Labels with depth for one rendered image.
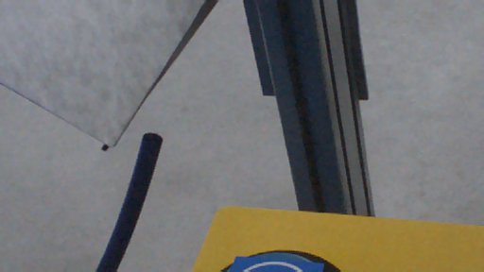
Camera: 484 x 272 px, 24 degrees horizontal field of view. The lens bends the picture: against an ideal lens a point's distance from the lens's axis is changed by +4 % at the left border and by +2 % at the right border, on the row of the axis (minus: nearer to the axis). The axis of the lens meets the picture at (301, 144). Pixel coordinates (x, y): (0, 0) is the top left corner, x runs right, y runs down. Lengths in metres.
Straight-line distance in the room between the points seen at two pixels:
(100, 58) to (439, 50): 1.61
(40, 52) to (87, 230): 1.35
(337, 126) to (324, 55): 0.08
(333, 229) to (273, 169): 1.65
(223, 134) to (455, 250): 1.77
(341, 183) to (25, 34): 0.37
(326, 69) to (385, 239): 0.52
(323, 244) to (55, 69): 0.33
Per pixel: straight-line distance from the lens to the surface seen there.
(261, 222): 0.39
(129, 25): 0.68
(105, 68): 0.68
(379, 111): 2.12
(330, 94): 0.91
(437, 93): 2.14
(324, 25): 0.89
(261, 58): 1.01
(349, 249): 0.38
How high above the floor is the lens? 1.35
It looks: 41 degrees down
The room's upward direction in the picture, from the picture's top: 11 degrees counter-clockwise
